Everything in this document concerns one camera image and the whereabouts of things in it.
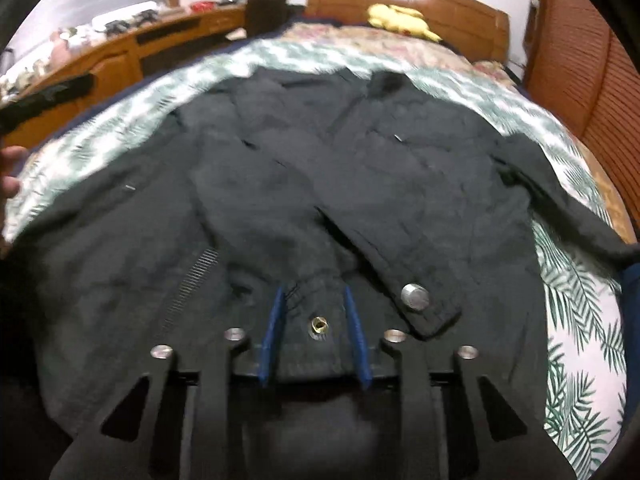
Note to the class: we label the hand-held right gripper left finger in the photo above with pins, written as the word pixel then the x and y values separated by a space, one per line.
pixel 272 340

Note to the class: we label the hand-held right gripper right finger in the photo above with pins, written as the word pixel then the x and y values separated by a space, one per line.
pixel 359 345

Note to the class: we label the black jacket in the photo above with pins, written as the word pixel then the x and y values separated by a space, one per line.
pixel 300 185

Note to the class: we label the person's left hand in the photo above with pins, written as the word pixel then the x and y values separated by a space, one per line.
pixel 11 170

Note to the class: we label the leaf print blanket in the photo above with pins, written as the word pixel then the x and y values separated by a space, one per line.
pixel 575 310

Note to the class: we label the wooden desk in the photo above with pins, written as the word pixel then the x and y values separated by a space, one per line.
pixel 115 60

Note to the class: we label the yellow plush toy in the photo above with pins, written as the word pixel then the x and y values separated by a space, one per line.
pixel 395 17

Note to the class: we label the black bag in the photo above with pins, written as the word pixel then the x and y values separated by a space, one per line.
pixel 267 10

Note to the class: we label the red container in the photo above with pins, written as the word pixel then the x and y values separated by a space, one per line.
pixel 202 7

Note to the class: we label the wooden headboard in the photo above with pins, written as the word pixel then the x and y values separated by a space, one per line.
pixel 450 10

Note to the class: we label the pile of small clutter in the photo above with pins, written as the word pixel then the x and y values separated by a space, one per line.
pixel 125 19

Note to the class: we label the wooden louvered wardrobe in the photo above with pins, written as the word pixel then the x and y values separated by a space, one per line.
pixel 575 60

